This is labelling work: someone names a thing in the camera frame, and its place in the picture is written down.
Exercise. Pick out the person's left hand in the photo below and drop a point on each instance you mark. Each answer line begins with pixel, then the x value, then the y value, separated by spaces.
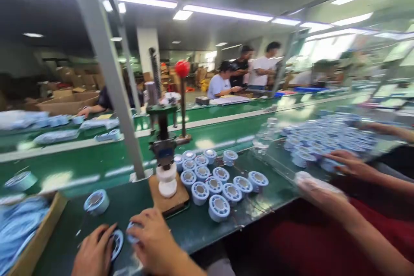
pixel 92 253

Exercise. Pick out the person's right hand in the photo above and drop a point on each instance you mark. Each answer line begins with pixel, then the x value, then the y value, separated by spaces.
pixel 157 240

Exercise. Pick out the person's left fingers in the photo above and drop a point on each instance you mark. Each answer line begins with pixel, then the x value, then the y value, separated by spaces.
pixel 105 232

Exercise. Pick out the person's right fingers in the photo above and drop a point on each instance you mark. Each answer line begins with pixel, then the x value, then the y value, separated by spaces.
pixel 140 221

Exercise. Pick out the small blue round part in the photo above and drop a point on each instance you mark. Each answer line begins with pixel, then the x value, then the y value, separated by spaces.
pixel 131 236

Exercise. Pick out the single blue spool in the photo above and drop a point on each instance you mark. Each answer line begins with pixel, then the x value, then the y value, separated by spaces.
pixel 96 203
pixel 21 181

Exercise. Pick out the wooden base board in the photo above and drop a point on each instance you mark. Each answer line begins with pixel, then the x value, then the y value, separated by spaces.
pixel 171 200

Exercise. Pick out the white cylinder block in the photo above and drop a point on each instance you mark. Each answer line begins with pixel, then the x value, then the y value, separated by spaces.
pixel 167 180

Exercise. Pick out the cardboard box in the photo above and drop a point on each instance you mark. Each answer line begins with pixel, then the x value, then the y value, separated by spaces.
pixel 48 221

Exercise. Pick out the green conveyor belt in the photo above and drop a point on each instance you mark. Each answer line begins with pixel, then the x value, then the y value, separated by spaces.
pixel 81 162

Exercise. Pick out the cluster of blue spool parts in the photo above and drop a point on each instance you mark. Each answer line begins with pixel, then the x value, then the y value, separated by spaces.
pixel 213 185

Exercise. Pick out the heap of blue parts in carton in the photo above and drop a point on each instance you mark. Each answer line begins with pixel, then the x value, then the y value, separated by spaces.
pixel 19 227

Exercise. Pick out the clear bag of blue parts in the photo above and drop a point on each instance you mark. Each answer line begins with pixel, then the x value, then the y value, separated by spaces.
pixel 19 119
pixel 108 135
pixel 98 124
pixel 55 137

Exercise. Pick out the green hand press, red knob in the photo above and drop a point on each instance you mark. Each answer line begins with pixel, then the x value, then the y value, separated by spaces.
pixel 163 117

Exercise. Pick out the open brown carton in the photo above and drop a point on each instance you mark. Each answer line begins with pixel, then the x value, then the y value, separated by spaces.
pixel 68 103

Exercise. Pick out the small black box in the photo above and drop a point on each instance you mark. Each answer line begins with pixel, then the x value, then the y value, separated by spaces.
pixel 202 100

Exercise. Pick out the clear plastic bottle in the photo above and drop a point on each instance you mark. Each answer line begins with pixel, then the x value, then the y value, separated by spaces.
pixel 267 133

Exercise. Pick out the stack of cartons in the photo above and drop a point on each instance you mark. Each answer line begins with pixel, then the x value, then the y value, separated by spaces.
pixel 74 77

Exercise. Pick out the large pile of blue spools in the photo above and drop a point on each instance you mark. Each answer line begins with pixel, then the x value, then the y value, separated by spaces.
pixel 323 141

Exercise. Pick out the blue plastic tray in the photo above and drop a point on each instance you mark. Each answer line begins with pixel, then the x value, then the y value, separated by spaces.
pixel 312 89

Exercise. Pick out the ceiling tube light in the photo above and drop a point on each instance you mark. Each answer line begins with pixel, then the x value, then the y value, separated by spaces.
pixel 226 13
pixel 145 1

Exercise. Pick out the grey metal post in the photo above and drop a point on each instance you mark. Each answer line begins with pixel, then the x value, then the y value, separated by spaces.
pixel 124 46
pixel 106 72

